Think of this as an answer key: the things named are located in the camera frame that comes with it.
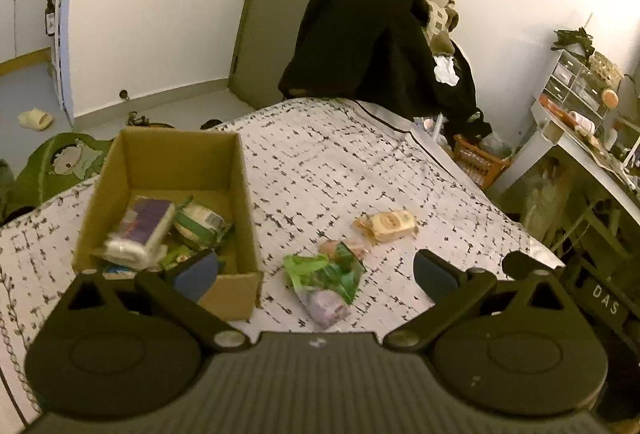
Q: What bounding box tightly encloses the green purple snack packet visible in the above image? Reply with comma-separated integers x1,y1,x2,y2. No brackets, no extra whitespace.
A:
283,241,366,330

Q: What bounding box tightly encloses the yellow cake packet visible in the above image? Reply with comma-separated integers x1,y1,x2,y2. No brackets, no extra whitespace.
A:
353,209,419,245

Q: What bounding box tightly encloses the white kitchen cabinet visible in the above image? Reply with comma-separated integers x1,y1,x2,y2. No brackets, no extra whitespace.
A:
0,0,66,75

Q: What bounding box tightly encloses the green cartoon rug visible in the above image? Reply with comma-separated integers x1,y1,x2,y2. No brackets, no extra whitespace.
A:
9,131,114,215

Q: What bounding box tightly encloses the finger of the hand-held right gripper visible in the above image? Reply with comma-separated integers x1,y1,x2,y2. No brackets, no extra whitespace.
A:
501,251,568,277

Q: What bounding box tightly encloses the green striped snack packet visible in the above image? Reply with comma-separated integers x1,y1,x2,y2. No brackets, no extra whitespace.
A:
172,195,234,245

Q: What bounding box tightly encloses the grey door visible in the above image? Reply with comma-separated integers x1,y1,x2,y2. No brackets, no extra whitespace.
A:
228,0,424,113

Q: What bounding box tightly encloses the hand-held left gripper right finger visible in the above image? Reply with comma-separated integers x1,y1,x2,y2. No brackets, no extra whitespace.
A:
383,249,588,355

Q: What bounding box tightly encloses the white desk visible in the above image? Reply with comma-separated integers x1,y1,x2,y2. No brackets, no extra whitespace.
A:
487,100,640,225

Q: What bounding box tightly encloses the black garment with white patch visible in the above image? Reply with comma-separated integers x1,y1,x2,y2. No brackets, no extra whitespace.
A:
424,38,494,141

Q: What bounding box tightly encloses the grey sneaker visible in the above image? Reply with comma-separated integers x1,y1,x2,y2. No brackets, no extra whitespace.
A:
127,112,162,130

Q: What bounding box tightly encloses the cardboard box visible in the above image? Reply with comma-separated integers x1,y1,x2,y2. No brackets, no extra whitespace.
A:
71,127,265,323

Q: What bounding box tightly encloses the purple white snack packet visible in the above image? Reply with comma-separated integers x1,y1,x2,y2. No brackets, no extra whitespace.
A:
102,196,177,265

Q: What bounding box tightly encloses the white shelf rack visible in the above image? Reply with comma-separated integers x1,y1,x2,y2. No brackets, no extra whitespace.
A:
47,0,69,111

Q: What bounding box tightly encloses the orange basket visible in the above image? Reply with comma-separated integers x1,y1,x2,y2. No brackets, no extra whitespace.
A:
452,134,512,191

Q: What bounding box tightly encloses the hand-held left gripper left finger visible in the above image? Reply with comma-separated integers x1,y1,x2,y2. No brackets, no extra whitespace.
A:
45,249,250,355

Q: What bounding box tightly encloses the white bed sheet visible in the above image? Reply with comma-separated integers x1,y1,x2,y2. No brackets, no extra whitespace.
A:
409,133,567,271

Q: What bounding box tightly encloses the clear pink snack packet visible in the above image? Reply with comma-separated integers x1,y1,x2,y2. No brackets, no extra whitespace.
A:
319,239,372,261

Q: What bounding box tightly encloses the printed bed cover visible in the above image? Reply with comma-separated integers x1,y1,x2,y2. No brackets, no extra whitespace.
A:
0,96,539,421

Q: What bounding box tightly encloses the dark plant decoration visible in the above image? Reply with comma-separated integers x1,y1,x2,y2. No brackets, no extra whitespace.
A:
552,28,596,57

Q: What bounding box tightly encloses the beige slipper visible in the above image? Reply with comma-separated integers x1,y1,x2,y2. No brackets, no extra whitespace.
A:
18,109,53,131

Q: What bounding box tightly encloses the black coat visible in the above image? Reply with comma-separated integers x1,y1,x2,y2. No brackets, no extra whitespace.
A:
278,0,437,121

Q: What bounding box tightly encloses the clear drawer organizer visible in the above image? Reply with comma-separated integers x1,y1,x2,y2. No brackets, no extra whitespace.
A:
542,49,609,121

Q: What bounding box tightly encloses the woven basket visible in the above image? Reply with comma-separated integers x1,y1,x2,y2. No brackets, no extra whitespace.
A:
589,52,624,87

